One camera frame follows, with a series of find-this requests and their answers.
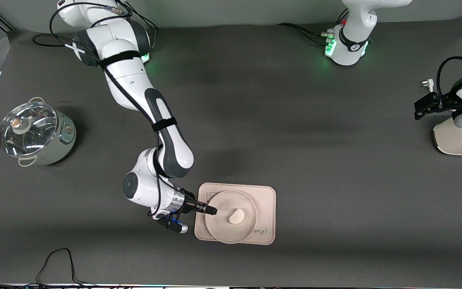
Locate round beige plate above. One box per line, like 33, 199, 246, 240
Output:
204, 190, 258, 244

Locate beige rectangular rabbit tray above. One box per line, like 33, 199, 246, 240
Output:
194, 182, 276, 245

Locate cream white toaster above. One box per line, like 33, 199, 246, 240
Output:
432, 120, 462, 156

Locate steel pot with glass lid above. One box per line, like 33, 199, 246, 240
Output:
0, 97, 77, 167

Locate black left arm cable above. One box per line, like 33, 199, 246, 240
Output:
436, 56, 462, 98

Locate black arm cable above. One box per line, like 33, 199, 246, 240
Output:
436, 56, 462, 98
32, 1, 184, 218

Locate black looped cable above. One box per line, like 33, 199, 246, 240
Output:
36, 248, 97, 288

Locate black left base cables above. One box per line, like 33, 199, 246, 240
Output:
277, 9, 350, 45

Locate black base cables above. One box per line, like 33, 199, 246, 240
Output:
277, 9, 350, 45
113, 0, 160, 32

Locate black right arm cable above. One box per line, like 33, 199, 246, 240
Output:
32, 1, 184, 218

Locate black right base cables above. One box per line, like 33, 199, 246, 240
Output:
113, 0, 160, 32

